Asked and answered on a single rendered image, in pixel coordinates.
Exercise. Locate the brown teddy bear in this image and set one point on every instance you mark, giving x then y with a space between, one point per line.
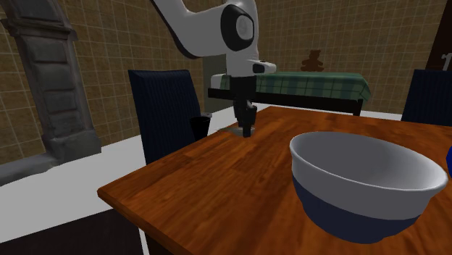
312 62

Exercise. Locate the dark blue chair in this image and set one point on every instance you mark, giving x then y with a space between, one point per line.
162 109
429 97

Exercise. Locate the grey stone arch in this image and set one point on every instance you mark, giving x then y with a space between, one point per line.
53 88

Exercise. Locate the wooden table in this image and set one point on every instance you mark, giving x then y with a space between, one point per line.
226 183

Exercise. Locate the white and blue bowl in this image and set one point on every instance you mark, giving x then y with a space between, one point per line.
356 197

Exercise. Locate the black cup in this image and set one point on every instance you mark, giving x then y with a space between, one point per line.
200 127

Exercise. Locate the blue object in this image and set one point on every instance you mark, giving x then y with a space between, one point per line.
450 162

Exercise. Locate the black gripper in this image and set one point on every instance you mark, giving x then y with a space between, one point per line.
243 88

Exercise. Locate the dark brown door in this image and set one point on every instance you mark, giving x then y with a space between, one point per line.
441 31

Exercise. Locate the bed with green plaid cover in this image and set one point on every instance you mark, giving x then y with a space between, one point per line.
310 86

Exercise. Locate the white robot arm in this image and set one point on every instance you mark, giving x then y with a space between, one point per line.
208 30

